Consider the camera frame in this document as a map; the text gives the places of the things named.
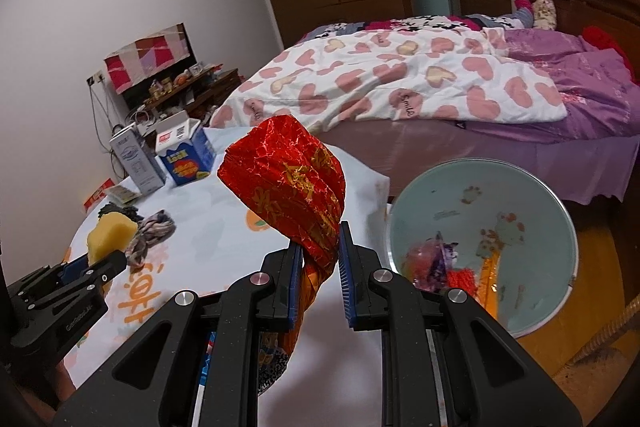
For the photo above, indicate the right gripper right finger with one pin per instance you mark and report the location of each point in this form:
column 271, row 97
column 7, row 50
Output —
column 445, row 360

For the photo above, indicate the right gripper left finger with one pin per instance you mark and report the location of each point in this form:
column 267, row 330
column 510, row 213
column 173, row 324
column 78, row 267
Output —
column 154, row 378

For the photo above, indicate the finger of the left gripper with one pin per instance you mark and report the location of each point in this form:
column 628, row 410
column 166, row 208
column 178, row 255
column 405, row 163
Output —
column 72, row 270
column 101, row 274

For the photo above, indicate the yellow sponge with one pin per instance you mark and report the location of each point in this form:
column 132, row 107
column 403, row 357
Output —
column 113, row 232

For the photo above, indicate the blue snack wrapper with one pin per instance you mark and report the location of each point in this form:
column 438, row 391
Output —
column 207, row 358

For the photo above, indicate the plaid rag cloth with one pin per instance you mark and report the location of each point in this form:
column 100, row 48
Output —
column 151, row 232

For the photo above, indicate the orange white snack wrapper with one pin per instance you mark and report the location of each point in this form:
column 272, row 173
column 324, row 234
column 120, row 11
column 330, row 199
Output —
column 487, row 288

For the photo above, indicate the pink plastic bag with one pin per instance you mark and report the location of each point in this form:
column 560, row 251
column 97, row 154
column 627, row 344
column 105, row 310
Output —
column 424, row 266

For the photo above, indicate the red foil gift bag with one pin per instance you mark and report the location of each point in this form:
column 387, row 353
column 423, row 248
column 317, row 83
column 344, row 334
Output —
column 290, row 180

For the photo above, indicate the black scouring pad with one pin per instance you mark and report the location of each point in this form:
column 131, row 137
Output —
column 128, row 211

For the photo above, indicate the purple plastic bag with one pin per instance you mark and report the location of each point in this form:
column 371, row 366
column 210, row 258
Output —
column 445, row 258

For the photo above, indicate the light blue trash bin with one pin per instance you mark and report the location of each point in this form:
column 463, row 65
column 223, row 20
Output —
column 487, row 205

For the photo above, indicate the person's left hand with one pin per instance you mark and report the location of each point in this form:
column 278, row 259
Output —
column 49, row 391

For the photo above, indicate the small flat packet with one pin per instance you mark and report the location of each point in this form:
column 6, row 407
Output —
column 122, row 195

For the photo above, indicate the tall white milk carton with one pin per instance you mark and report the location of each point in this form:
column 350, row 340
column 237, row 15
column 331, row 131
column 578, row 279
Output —
column 138, row 160

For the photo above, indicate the blue Look milk carton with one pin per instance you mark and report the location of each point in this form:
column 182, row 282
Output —
column 184, row 149

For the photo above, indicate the wicker chair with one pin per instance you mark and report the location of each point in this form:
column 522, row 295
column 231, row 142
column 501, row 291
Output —
column 610, row 332

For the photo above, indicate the wooden tv cabinet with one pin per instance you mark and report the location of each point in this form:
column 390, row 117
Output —
column 198, row 96

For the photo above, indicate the television with patchwork cover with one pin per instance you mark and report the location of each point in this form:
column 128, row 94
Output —
column 133, row 67

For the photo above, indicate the purple bed cover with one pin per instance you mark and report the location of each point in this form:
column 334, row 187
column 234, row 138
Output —
column 592, row 152

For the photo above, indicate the heart print white quilt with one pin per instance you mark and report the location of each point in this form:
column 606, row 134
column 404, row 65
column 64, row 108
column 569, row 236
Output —
column 395, row 76

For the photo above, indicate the red pillow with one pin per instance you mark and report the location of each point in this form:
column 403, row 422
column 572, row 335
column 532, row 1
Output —
column 601, row 39

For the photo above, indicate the floral pillow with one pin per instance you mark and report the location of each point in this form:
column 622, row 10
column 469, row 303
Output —
column 545, row 17

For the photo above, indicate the wooden bed headboard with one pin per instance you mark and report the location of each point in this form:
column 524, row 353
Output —
column 619, row 19

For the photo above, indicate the wall power socket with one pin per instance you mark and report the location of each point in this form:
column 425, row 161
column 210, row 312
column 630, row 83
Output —
column 95, row 78

